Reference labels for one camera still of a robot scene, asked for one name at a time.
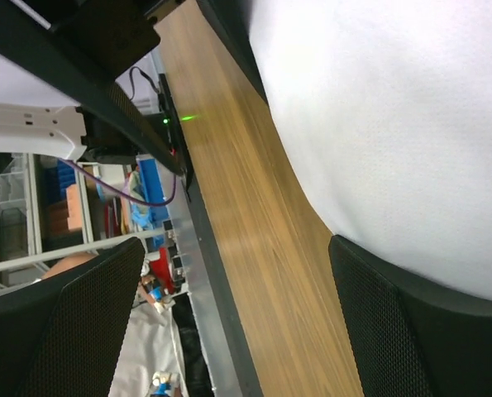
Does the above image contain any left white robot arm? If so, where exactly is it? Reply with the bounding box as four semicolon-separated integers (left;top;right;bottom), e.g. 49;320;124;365
0;1;184;175

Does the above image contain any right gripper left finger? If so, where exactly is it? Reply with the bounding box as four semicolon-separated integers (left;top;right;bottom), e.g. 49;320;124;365
0;237;146;396

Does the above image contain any background storage shelf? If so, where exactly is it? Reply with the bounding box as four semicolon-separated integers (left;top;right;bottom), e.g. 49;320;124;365
0;154;163;294

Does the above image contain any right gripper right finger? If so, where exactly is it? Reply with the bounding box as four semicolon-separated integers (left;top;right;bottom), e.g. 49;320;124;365
329;236;492;396

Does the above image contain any blue storage box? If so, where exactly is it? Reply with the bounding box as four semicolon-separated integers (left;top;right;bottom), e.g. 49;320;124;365
131;158;170;252

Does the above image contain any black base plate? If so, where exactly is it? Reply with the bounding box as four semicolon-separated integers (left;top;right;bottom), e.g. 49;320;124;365
158;73;195;200

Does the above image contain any white t shirt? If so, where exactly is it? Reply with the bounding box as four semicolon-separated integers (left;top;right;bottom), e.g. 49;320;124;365
246;1;492;300

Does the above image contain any aluminium front rail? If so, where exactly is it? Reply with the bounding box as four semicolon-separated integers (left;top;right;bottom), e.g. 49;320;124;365
154;49;267;397

